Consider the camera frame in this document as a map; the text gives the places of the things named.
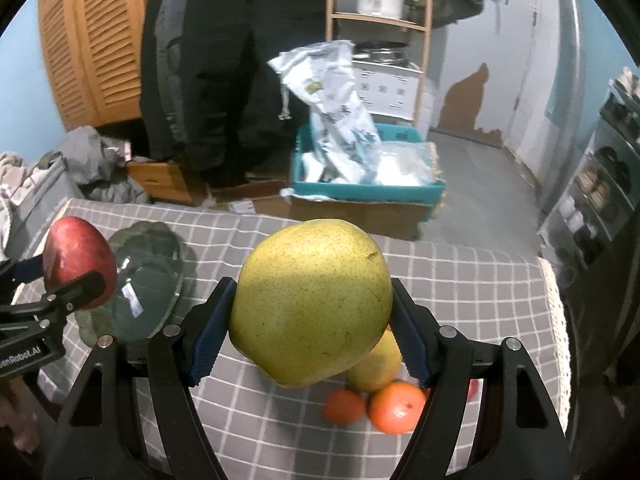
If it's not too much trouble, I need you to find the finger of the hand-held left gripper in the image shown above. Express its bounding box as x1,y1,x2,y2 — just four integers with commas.
11,271,107,322
0,256,48,292

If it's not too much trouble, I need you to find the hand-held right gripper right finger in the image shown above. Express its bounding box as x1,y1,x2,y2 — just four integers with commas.
387,277,573,480

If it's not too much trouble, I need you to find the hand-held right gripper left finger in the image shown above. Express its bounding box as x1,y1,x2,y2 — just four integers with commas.
42,277,238,480

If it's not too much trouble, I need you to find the red apple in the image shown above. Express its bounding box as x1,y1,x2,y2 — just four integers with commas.
42,216,118,309

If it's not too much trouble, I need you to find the yellow-green pear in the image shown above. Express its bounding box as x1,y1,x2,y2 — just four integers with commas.
347,330,403,393

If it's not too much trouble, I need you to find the large orange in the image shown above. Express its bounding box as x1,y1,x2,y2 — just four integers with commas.
368,381,428,435

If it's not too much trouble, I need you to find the green leaf-shaped glass plate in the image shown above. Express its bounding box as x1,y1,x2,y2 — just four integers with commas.
75,220,197,348

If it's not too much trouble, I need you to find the large green pear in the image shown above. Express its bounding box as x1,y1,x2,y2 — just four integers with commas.
229,218,394,388

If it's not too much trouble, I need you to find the person's left forearm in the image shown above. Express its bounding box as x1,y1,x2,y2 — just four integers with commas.
0,375,46,456

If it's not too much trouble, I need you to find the grey fabric storage bag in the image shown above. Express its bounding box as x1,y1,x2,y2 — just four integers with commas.
2,157,86,261

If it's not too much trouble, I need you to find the grey checked tablecloth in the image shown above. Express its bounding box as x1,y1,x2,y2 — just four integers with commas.
10,199,571,480

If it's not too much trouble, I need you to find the beige cloth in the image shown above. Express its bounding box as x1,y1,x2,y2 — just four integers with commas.
0,152,38,241

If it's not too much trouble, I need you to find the grey clothing pile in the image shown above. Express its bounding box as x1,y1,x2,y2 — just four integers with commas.
60,126,151,205

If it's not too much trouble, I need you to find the wooden drawer box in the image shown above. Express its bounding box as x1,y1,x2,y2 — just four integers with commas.
125,157,206,206

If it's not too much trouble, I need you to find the white lace table cover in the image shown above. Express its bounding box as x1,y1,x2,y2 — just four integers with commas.
537,257,573,426

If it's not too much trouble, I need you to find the flat cardboard box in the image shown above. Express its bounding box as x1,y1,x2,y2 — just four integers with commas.
205,180,292,212

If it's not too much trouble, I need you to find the teal cardboard box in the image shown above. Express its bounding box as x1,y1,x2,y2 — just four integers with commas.
280,122,447,241

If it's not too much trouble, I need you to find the clear plastic bag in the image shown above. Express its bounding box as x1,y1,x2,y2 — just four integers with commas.
372,141,441,186

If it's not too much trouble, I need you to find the dark grey hanging jacket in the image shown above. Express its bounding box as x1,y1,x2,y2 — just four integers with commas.
139,0,201,161

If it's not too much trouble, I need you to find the shoe rack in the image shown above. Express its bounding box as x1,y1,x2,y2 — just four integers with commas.
537,67,640,271

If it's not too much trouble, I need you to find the wooden louvered cabinet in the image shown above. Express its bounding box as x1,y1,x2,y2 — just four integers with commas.
37,0,163,131

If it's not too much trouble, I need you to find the white patterned storage box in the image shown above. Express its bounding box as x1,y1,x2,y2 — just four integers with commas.
352,62,426,123

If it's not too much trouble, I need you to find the white printed plastic bag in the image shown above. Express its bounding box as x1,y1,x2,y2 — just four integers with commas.
267,40,383,183

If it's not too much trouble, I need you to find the black hanging jacket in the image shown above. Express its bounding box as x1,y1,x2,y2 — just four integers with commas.
182,0,331,188

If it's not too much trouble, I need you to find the metal steamer pot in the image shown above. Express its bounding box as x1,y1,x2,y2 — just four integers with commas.
352,41,408,67

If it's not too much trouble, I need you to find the wooden shelf rack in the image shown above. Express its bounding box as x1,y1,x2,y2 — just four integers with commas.
325,0,433,131

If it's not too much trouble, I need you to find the metal pot with lid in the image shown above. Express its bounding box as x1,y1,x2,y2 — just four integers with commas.
356,0,416,18

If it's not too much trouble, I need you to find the grey hanging cloth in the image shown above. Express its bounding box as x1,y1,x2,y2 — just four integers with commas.
431,0,485,28

